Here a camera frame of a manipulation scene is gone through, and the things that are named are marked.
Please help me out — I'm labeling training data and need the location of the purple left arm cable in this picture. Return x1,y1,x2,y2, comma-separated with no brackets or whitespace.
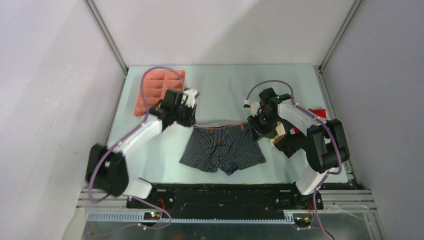
86,66,186,231

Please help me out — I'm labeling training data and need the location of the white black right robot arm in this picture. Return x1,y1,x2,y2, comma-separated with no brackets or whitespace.
244,87,350,209

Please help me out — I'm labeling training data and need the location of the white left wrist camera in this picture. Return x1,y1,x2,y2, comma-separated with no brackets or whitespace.
181,88,200,109

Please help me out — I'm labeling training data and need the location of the navy striped boxer underwear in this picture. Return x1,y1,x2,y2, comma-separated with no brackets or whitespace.
179,122,266,176

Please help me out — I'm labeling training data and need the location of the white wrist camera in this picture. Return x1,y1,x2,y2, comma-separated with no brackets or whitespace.
181,88,200,109
243,99,261,117

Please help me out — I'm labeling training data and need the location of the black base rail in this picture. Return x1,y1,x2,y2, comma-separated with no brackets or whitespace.
147,183,324,221

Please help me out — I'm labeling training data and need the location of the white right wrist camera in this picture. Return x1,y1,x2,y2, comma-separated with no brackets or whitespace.
243,99,261,117

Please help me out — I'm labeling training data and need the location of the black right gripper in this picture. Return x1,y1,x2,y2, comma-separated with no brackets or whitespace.
247,110,279,143

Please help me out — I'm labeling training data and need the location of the olive green underwear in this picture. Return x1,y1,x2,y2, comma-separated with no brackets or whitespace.
264,123,278,139

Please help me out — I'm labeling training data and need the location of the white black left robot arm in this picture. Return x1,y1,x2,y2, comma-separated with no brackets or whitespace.
85,88,200,208

